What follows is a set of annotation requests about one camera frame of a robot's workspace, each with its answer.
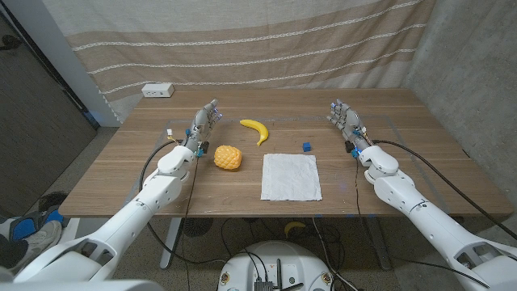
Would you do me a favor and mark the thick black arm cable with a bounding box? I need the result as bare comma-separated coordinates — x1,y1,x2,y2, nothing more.
139,139,227,266
371,139,517,242

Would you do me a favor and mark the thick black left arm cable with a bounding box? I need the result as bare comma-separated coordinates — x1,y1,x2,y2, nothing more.
139,139,227,266

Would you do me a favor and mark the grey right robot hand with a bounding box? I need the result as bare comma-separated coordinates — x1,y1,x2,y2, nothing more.
326,99,372,158

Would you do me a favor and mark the orange toy pineapple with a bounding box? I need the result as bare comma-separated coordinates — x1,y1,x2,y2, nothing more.
213,145,243,171

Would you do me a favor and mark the thin black left wrist wire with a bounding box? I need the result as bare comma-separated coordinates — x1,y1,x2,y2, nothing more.
179,155,201,291

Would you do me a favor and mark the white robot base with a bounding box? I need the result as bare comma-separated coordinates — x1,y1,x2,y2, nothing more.
216,240,335,291

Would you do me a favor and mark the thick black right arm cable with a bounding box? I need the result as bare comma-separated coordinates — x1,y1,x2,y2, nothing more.
371,139,517,242

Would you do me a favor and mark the dark panel door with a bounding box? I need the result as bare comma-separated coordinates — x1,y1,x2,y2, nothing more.
0,11,100,219

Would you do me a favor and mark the black round floor fan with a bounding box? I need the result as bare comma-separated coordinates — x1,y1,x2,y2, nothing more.
182,217,214,238

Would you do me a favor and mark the black round floor object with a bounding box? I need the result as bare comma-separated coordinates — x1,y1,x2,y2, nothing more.
38,190,69,213

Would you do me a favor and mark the beige striped curtain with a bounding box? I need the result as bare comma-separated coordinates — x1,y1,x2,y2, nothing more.
42,0,437,122

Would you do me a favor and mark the yellow toy banana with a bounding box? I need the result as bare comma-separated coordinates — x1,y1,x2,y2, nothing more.
239,118,270,147

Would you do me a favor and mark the white cloth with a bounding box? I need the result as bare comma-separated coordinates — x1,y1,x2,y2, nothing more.
260,153,323,202

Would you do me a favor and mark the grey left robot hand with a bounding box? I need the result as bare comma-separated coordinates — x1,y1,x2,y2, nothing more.
183,98,223,158

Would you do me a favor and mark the white power strip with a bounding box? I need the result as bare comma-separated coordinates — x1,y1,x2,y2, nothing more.
141,82,175,99

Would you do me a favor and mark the thin black wrist wire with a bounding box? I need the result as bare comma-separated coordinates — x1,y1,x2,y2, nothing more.
353,157,371,247
179,155,201,291

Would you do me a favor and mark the thin black right wrist wire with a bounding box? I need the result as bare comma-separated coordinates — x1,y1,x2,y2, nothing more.
353,157,371,247

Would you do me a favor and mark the yellow banana on floor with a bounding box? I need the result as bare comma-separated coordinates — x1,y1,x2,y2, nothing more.
284,221,307,238

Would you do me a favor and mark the grey sneaker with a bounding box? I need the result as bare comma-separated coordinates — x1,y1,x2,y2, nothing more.
0,220,64,276

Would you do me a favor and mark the white table leg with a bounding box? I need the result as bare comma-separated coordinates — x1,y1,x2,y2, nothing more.
159,217,183,270

